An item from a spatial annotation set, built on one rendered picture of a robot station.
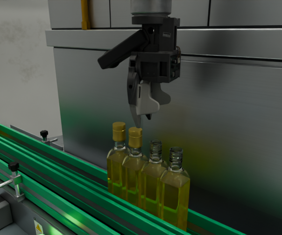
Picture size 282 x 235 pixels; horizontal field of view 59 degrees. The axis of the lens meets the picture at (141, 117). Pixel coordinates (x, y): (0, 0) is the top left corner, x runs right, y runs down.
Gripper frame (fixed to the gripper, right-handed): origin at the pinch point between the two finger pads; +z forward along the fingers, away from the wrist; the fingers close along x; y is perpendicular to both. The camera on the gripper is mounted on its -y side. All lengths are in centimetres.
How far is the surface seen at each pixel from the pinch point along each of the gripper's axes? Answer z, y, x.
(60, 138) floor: 121, -212, 195
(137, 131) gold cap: 5.3, -2.8, 4.3
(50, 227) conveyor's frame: 34.7, -25.6, -5.4
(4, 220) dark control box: 43, -50, -3
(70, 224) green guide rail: 30.9, -18.4, -5.2
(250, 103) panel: -2.4, 20.8, 12.3
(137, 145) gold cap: 8.9, -2.8, 4.2
